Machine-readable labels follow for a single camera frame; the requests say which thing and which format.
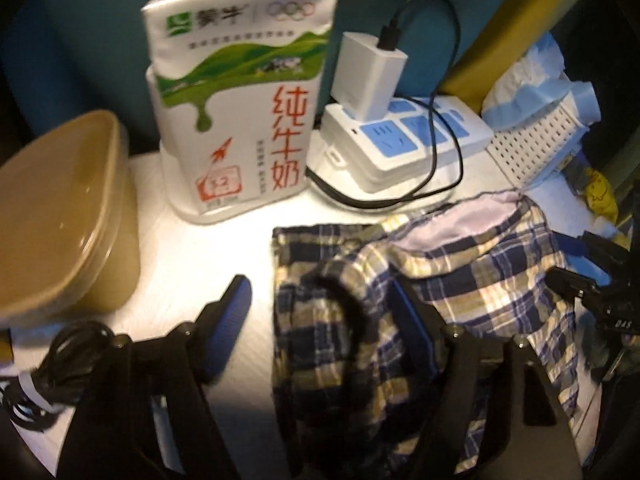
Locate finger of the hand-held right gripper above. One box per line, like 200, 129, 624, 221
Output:
547, 231, 632, 264
544, 266, 607, 307

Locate yellow board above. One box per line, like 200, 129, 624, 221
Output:
442, 0, 597, 107

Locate brown lidded box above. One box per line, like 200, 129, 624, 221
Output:
0, 110, 142, 329

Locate plaid pants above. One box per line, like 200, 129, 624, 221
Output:
270, 190, 583, 476

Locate crumpled plastic bag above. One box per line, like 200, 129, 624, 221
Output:
481, 34, 602, 132

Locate white green milk carton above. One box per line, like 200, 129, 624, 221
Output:
141, 0, 342, 227

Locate white textured table cover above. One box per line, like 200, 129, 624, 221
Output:
0, 152, 607, 480

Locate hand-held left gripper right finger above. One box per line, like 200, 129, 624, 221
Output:
387, 280, 583, 480

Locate white plastic basket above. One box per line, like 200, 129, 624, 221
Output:
487, 85, 601, 192

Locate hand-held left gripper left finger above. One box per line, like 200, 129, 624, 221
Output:
55, 274, 253, 480

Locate coiled black cable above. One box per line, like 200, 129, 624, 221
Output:
0, 321, 120, 432

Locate white power strip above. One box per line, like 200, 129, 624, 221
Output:
320, 95, 496, 194

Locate white charger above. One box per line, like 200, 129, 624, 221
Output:
331, 31, 409, 124

